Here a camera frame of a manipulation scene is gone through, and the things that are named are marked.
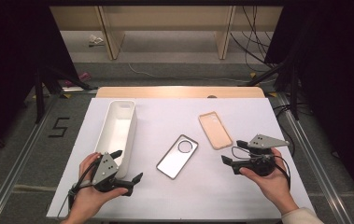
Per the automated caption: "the white flat board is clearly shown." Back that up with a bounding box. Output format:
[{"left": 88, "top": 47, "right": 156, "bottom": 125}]
[{"left": 62, "top": 86, "right": 85, "bottom": 93}]

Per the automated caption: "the light wooden shelf unit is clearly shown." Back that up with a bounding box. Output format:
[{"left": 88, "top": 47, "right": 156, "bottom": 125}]
[{"left": 49, "top": 5, "right": 284, "bottom": 61}]

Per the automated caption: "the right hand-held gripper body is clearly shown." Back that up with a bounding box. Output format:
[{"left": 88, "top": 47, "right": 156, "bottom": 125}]
[{"left": 232, "top": 133, "right": 290, "bottom": 177}]

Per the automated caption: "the purple object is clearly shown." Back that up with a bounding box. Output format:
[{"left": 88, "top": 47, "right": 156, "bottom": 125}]
[{"left": 64, "top": 72, "right": 92, "bottom": 88}]

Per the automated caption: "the person's left hand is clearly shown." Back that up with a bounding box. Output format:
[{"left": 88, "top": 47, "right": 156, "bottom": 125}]
[{"left": 71, "top": 151, "right": 129, "bottom": 224}]

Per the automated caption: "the person's right hand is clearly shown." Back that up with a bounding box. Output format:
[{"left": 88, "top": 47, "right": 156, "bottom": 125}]
[{"left": 239, "top": 147, "right": 300, "bottom": 216}]

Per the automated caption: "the black metal stand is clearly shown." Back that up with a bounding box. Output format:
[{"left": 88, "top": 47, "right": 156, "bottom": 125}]
[
  {"left": 246, "top": 60, "right": 301, "bottom": 121},
  {"left": 34, "top": 66, "right": 99, "bottom": 125}
]

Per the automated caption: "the crumpled white paper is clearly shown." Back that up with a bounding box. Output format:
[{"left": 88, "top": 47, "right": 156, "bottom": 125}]
[{"left": 88, "top": 34, "right": 105, "bottom": 49}]

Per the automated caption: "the black curtain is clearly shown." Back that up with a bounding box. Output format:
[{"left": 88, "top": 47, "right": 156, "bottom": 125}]
[
  {"left": 264, "top": 0, "right": 354, "bottom": 200},
  {"left": 0, "top": 0, "right": 79, "bottom": 162}
]

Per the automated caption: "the metal floor rail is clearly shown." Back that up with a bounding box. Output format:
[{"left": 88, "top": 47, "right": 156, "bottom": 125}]
[
  {"left": 276, "top": 92, "right": 354, "bottom": 224},
  {"left": 0, "top": 92, "right": 61, "bottom": 224}
]

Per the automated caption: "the black floor cable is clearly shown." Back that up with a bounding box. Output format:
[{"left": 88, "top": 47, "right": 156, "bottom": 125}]
[{"left": 272, "top": 102, "right": 314, "bottom": 158}]

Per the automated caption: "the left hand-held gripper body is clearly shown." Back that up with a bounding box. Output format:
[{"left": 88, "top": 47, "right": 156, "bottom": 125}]
[{"left": 92, "top": 151, "right": 135, "bottom": 197}]

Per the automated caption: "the peach phone case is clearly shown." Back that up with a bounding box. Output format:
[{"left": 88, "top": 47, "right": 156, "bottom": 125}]
[{"left": 198, "top": 111, "right": 234, "bottom": 151}]

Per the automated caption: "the bundle of black cables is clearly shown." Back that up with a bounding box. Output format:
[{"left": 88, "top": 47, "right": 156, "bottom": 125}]
[{"left": 230, "top": 5, "right": 276, "bottom": 73}]

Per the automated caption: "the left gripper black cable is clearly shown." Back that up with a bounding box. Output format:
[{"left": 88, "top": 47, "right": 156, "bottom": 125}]
[{"left": 57, "top": 157, "right": 102, "bottom": 218}]

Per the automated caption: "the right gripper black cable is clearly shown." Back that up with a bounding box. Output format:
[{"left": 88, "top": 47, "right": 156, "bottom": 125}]
[{"left": 231, "top": 145, "right": 291, "bottom": 190}]

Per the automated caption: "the white table mat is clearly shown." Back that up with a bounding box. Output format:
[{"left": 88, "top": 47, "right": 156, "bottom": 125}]
[{"left": 46, "top": 97, "right": 316, "bottom": 220}]

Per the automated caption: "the white plastic bin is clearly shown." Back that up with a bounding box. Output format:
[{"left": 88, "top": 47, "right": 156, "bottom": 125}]
[{"left": 93, "top": 99, "right": 138, "bottom": 180}]

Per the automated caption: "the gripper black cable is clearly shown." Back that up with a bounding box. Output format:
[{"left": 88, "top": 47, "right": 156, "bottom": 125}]
[
  {"left": 57, "top": 157, "right": 102, "bottom": 218},
  {"left": 231, "top": 145, "right": 291, "bottom": 190}
]

